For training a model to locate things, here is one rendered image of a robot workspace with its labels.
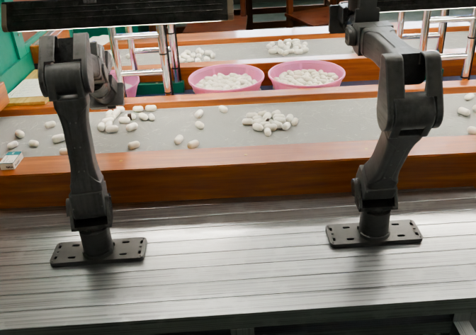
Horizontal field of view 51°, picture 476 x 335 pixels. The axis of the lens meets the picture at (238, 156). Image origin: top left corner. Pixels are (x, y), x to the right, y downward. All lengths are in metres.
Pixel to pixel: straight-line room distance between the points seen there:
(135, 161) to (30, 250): 0.32
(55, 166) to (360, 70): 1.17
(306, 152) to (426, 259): 0.38
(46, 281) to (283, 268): 0.49
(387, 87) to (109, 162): 0.73
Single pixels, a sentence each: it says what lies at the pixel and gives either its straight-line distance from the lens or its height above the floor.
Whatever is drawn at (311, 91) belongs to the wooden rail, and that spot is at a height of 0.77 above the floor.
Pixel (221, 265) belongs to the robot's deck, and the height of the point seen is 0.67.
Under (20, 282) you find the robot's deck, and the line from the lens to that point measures 1.14.
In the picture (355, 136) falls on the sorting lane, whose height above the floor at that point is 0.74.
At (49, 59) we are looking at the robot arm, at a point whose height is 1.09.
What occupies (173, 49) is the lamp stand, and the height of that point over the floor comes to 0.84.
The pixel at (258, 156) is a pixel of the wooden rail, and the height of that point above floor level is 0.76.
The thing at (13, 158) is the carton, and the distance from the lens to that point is 1.37.
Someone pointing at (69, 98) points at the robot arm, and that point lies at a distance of 1.01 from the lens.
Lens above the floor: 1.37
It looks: 29 degrees down
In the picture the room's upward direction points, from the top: 3 degrees counter-clockwise
